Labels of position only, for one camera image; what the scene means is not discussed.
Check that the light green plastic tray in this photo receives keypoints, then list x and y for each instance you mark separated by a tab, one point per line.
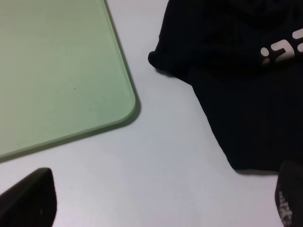
63	74

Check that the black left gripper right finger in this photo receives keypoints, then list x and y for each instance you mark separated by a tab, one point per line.
289	194

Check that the black short sleeve t-shirt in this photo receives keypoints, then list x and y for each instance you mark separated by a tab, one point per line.
244	61

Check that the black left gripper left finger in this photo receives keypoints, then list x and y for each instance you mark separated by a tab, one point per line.
32	202

